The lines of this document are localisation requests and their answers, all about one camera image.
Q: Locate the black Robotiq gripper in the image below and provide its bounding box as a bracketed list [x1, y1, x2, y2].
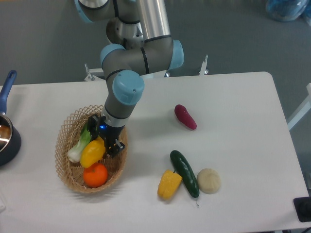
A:
[87, 115, 125, 157]

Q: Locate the yellow mango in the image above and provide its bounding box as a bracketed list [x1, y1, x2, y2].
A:
[80, 136, 106, 168]

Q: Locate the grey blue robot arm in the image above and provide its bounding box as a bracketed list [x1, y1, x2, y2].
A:
[75, 0, 184, 157]

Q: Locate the woven wicker basket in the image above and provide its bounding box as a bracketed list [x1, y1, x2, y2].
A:
[55, 105, 127, 194]

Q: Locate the green bok choy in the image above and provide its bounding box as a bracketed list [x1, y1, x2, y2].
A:
[68, 123, 91, 163]

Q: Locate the orange tangerine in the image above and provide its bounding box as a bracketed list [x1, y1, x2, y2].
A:
[83, 163, 108, 188]

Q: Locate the yellow bell pepper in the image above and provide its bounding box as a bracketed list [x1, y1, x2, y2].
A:
[157, 170, 182, 200]

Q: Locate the dark green cucumber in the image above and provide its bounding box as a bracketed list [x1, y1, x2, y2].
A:
[170, 150, 200, 207]

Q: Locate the purple sweet potato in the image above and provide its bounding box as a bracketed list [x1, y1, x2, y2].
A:
[174, 104, 197, 130]

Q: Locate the beige steamed bun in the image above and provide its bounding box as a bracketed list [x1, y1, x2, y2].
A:
[197, 168, 222, 194]

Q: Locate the black device at table edge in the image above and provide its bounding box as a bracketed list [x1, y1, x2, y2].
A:
[293, 197, 311, 222]

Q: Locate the blue plastic bag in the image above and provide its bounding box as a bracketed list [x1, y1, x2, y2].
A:
[265, 0, 311, 26]

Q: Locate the blue saucepan with handle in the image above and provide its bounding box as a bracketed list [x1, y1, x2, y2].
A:
[0, 70, 21, 166]

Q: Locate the white frame at right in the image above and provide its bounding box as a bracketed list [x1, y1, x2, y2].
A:
[287, 83, 311, 130]

